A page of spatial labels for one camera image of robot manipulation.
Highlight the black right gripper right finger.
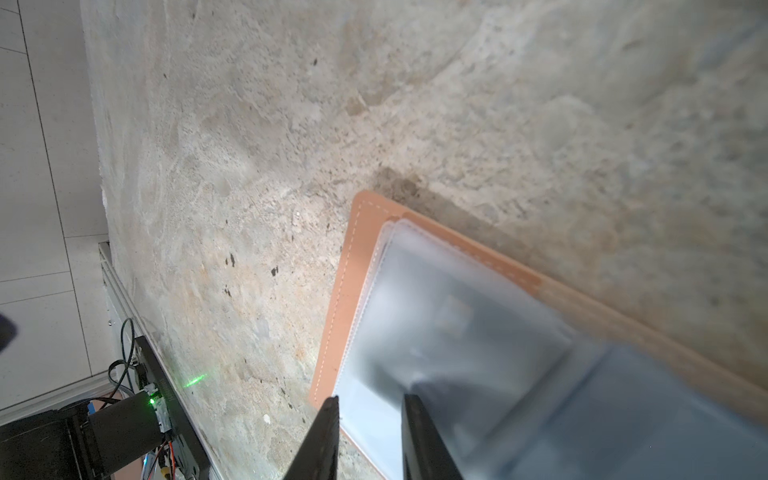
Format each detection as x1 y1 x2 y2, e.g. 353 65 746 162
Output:
401 394 462 480

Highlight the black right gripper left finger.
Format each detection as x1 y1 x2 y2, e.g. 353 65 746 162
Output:
284 396 340 480

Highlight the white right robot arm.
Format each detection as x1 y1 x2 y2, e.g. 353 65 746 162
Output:
1 392 462 479

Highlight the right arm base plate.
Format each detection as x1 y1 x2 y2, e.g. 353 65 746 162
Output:
135 336 212 479

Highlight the aluminium mounting rail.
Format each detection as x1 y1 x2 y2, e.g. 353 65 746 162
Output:
98 241 220 479

